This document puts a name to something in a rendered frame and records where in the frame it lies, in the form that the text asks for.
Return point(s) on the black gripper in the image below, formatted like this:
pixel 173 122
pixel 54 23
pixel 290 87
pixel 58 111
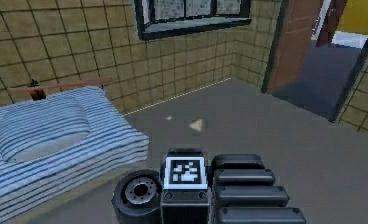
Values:
pixel 138 195

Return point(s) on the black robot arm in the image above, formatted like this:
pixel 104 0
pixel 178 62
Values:
pixel 245 195

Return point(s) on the blue striped bed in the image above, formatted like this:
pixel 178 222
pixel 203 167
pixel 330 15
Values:
pixel 75 156

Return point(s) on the blue striped pillow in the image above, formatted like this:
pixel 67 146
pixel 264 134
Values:
pixel 38 130

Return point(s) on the black framed window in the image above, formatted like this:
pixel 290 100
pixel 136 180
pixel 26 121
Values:
pixel 192 15

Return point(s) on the brown room door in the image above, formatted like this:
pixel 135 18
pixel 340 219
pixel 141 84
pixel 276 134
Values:
pixel 292 43

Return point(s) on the dark red room door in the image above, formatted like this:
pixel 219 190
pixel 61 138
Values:
pixel 330 21

